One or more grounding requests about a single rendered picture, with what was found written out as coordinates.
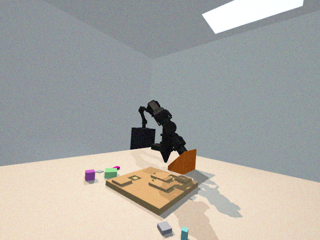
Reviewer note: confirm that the purple cube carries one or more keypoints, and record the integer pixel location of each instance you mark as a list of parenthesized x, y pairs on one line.
[(89, 175)]

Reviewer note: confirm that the teal block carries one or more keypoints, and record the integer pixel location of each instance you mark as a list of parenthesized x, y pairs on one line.
[(184, 233)]

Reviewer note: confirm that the green block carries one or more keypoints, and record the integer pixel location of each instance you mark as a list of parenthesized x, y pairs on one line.
[(110, 173)]

